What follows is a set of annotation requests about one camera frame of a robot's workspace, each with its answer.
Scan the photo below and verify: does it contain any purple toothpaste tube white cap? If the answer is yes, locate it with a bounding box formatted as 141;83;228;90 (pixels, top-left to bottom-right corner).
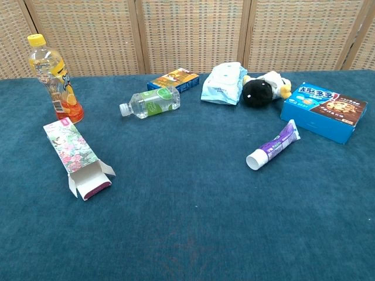
246;119;302;171

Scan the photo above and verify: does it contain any floral carton box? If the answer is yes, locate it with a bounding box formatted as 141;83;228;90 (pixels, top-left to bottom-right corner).
43;117;117;201

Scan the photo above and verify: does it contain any clear water bottle green label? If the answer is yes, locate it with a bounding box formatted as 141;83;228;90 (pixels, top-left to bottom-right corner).
119;86;181;119

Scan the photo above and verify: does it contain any orange and blue snack box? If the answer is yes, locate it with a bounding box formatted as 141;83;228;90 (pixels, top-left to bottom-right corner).
146;67;200;94

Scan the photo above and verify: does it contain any black white plush toy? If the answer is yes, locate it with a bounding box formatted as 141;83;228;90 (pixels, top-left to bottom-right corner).
241;70;292;108

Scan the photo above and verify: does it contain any orange juice bottle yellow cap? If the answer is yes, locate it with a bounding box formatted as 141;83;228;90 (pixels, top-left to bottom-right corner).
27;34;85;124

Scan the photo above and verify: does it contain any blue chocolate cookie box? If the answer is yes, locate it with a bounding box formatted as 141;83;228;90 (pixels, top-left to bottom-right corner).
280;82;369;145

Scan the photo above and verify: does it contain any light blue wet wipes pack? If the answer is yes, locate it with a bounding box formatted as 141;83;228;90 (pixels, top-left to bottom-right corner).
200;62;248;106

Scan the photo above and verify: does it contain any blue velvet table cloth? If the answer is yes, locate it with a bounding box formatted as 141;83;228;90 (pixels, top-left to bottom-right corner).
0;69;375;281

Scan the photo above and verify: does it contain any wicker folding screen panel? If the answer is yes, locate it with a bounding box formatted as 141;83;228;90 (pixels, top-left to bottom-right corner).
0;0;38;80
135;0;252;74
343;5;375;71
23;0;146;77
243;0;373;73

